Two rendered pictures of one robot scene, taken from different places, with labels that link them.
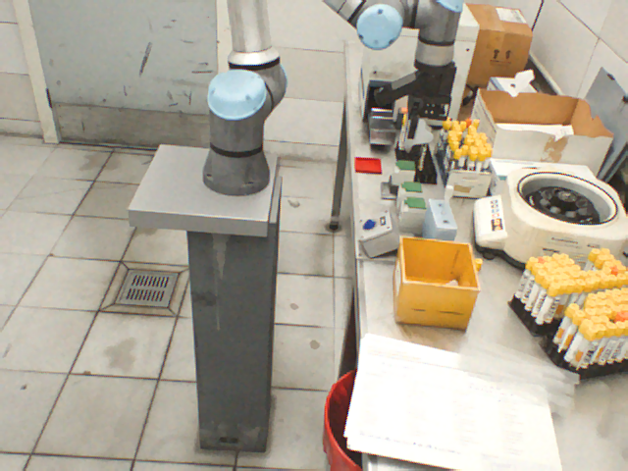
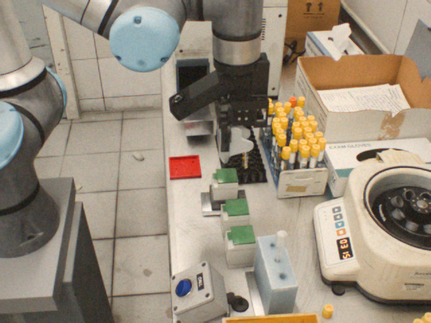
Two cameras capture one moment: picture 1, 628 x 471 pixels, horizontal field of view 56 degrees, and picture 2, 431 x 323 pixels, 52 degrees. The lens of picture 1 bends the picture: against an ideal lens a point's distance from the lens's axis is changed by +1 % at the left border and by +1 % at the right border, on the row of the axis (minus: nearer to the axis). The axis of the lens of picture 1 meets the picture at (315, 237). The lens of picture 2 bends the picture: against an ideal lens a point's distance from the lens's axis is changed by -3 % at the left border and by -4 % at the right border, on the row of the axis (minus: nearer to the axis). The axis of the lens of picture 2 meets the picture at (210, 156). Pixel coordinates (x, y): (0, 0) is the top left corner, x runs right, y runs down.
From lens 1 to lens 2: 0.58 m
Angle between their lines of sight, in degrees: 4
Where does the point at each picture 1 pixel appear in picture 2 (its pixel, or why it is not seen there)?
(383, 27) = (147, 42)
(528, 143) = (363, 123)
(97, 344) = not seen: outside the picture
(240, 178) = (15, 237)
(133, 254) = not seen: outside the picture
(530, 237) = (388, 274)
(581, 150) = (419, 123)
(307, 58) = not seen: hidden behind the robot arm
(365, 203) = (183, 229)
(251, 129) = (11, 180)
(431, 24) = (225, 14)
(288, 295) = (141, 261)
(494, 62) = (308, 15)
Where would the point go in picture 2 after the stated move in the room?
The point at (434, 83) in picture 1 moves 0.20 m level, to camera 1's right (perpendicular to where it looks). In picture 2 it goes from (243, 84) to (363, 81)
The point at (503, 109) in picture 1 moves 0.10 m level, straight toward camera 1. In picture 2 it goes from (328, 75) to (326, 95)
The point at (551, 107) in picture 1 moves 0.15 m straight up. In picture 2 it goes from (376, 67) to (390, 11)
